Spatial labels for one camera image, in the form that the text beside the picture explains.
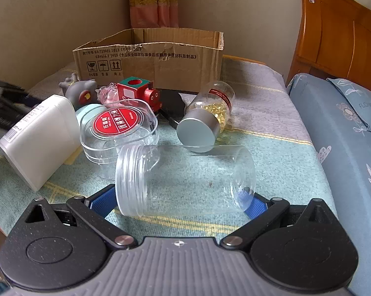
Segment white plastic box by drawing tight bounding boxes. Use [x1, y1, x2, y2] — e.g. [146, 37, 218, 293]
[0, 95, 80, 192]

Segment grey elephant toy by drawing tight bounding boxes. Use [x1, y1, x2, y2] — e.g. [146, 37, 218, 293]
[59, 73, 98, 111]

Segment mint green round case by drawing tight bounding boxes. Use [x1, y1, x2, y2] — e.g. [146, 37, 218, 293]
[76, 104, 106, 128]

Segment clear box red label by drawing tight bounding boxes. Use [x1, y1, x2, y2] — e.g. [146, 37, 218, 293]
[80, 99, 159, 180]

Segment pink keychain bottle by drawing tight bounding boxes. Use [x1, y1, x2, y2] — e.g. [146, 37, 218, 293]
[96, 83, 118, 104]

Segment clear plastic jar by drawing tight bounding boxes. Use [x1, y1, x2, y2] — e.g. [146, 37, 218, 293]
[115, 144, 256, 217]

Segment bottle of golden capsules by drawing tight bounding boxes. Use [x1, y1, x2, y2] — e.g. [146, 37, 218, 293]
[176, 81, 235, 153]

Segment checked table cloth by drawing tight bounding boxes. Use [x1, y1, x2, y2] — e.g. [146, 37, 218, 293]
[0, 55, 335, 239]

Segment blue floral bedding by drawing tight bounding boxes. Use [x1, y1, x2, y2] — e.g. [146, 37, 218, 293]
[288, 74, 371, 295]

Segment black glossy oval object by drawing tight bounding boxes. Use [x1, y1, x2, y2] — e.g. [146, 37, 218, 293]
[159, 90, 185, 129]

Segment cardboard box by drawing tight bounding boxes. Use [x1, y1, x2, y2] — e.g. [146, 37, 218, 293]
[73, 27, 224, 93]

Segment pink curtain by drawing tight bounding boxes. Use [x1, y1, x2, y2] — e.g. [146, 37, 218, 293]
[129, 0, 179, 28]

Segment wooden headboard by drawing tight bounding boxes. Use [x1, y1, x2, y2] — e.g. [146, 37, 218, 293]
[287, 0, 371, 91]

